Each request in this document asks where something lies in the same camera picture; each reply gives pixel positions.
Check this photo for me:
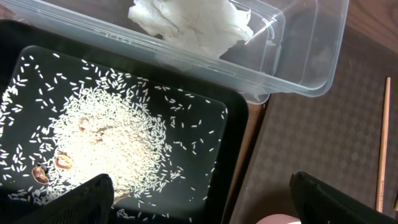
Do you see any pink white bowl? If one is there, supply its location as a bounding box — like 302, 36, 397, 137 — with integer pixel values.
256, 214, 301, 224

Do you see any clear plastic bin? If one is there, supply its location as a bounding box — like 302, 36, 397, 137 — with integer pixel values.
1, 0, 349, 104

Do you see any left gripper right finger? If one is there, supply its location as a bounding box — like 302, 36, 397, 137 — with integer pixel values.
289, 172, 397, 224

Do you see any left wooden chopstick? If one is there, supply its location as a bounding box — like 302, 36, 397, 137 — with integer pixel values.
376, 77, 391, 213

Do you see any pile of rice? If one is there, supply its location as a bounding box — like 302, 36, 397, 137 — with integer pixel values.
1, 47, 228, 223

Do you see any brown serving tray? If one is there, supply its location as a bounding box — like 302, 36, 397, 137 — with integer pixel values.
231, 29, 397, 223

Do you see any white tissue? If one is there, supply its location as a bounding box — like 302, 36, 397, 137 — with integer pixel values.
128, 0, 254, 58

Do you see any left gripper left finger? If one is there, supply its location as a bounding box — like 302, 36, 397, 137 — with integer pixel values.
16, 174, 114, 224

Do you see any black waste tray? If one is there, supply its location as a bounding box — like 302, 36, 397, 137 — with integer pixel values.
1, 20, 248, 223

